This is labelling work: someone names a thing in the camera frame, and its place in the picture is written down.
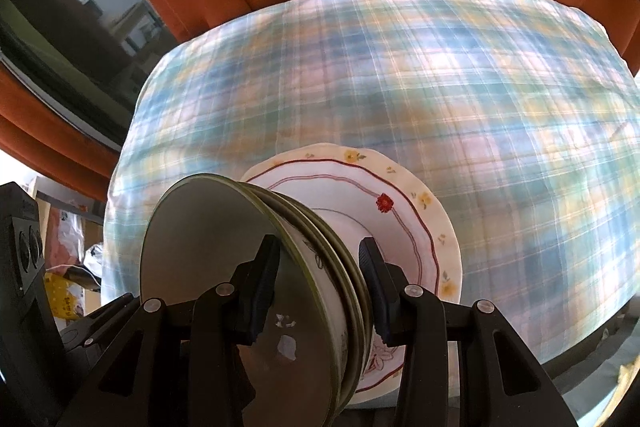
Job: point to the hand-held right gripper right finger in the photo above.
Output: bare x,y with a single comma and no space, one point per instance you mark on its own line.
374,292

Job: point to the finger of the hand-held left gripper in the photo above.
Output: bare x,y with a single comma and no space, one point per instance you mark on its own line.
97,327

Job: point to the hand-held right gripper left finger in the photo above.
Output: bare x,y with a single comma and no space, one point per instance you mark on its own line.
262,287

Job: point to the small red-rimmed plate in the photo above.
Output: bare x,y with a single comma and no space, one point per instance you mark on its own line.
350,202

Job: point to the scalloped plate with yellow flowers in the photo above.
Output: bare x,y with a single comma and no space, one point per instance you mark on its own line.
425,202

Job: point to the yellow bag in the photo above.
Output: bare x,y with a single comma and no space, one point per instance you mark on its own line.
70,297

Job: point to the pink and white plastic bag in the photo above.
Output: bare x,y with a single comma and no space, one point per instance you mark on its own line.
67,234

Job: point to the plaid tablecloth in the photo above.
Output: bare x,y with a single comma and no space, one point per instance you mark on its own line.
425,82

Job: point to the glass window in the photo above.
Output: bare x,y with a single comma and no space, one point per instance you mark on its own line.
60,17

